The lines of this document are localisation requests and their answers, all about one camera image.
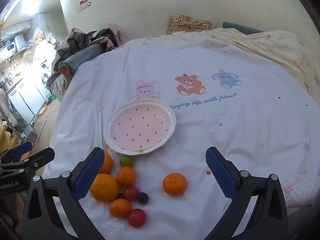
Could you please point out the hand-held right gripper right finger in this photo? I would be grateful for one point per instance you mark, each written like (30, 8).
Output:
(221, 175)

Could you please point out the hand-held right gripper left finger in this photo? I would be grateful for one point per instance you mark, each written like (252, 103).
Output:
(88, 175)

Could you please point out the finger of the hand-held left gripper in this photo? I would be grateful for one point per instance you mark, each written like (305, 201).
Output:
(41, 157)
(20, 148)

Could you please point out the large orange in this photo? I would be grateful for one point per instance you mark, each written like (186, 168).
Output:
(108, 163)
(105, 188)

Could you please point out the small tangerine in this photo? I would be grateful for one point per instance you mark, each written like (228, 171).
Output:
(120, 207)
(126, 176)
(175, 184)

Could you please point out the red cherry tomato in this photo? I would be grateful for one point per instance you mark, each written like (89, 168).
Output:
(131, 193)
(137, 217)

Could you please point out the dark purple grape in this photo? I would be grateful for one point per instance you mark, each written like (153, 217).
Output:
(143, 198)
(121, 196)

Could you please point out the pink strawberry print plate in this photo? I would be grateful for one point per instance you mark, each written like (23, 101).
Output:
(142, 127)

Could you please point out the grey stool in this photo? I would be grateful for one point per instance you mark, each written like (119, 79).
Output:
(30, 132)

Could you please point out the green cherry tomato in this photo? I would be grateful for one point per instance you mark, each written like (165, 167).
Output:
(126, 161)

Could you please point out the white cartoon print bedsheet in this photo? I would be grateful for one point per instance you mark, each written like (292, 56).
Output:
(225, 130)

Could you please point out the white kitchen cabinet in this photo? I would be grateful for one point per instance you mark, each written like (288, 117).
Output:
(27, 97)

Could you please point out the white pillow with pink bow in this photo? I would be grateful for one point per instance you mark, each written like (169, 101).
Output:
(301, 190)

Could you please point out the white rice cooker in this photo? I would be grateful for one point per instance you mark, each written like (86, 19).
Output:
(11, 45)

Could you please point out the orange plastic bag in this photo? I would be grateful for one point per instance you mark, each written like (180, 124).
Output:
(38, 34)

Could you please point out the pile of dark clothes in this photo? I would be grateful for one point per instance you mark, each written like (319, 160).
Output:
(82, 45)

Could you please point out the yellow bear print blanket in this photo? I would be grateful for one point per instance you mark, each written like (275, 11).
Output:
(275, 47)

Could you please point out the teal pillow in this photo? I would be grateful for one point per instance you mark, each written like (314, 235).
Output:
(240, 27)

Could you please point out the red wall sticker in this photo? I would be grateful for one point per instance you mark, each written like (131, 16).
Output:
(85, 4)

